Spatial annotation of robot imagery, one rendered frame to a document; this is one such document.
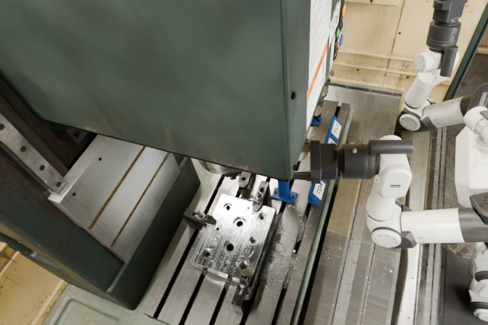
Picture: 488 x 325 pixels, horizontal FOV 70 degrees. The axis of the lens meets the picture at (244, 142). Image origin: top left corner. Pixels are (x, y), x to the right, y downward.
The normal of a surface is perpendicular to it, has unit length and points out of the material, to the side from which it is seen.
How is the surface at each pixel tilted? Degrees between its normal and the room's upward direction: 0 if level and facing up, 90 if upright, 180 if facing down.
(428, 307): 0
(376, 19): 90
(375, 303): 8
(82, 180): 91
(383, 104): 24
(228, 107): 90
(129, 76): 90
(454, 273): 0
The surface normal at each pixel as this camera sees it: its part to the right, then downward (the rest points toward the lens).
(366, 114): -0.25, -0.25
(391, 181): -0.11, 0.70
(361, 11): -0.36, 0.75
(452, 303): -0.12, -0.62
